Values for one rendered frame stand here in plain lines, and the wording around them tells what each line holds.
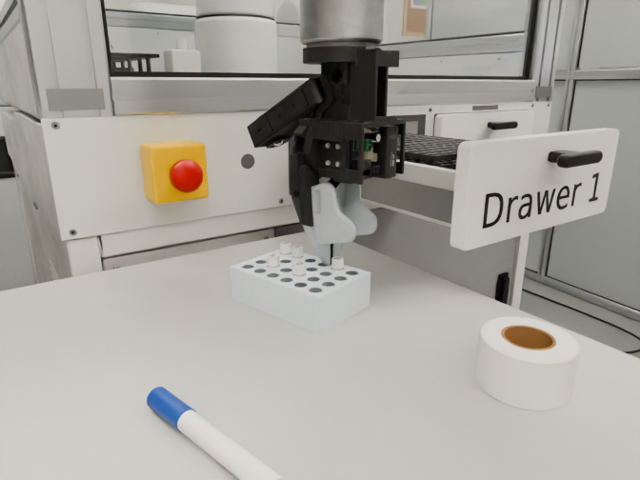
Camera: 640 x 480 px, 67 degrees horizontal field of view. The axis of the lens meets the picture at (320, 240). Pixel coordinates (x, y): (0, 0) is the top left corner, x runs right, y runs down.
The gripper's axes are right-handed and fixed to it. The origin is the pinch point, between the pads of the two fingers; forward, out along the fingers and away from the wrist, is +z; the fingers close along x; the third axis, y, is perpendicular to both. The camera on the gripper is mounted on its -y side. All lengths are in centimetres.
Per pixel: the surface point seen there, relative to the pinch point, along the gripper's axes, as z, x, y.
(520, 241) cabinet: 20, 79, -5
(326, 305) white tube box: 2.6, -5.8, 5.1
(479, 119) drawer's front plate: -10, 57, -9
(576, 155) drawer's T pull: -9.7, 19.1, 18.5
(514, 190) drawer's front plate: -6.0, 15.3, 13.8
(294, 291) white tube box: 1.7, -7.0, 2.3
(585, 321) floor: 82, 182, -6
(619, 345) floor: 82, 169, 9
